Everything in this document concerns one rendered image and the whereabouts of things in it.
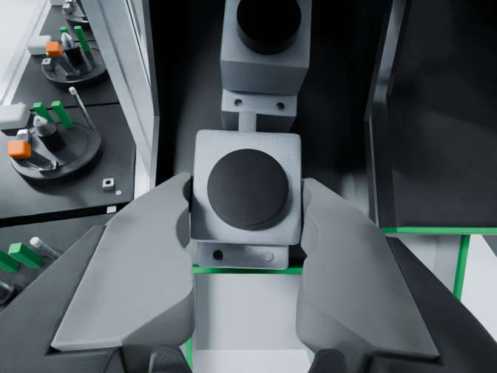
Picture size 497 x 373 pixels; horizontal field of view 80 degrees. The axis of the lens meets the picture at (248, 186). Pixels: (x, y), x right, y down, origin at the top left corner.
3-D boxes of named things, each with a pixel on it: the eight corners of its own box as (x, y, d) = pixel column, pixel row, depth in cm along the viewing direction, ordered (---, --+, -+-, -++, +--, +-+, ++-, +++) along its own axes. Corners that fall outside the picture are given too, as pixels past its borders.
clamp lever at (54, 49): (77, 75, 60) (57, 50, 53) (66, 76, 60) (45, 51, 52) (76, 60, 61) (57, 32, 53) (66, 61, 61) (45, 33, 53)
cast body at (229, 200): (280, 265, 17) (309, 281, 10) (203, 263, 17) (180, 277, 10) (282, 126, 19) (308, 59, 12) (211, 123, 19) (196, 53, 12)
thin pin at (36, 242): (73, 271, 38) (37, 243, 31) (66, 272, 38) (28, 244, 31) (74, 265, 38) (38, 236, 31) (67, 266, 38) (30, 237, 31)
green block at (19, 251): (41, 267, 38) (18, 251, 34) (32, 269, 38) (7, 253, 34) (44, 258, 39) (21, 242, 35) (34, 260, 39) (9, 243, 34)
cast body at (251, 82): (288, 135, 20) (315, 80, 13) (222, 130, 20) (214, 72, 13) (293, 25, 22) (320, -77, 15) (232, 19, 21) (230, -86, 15)
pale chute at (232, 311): (308, 347, 34) (319, 379, 30) (192, 348, 34) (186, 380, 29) (324, 92, 29) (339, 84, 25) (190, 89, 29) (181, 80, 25)
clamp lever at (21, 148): (54, 170, 46) (23, 153, 39) (40, 172, 46) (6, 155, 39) (53, 148, 47) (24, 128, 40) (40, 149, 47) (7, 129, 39)
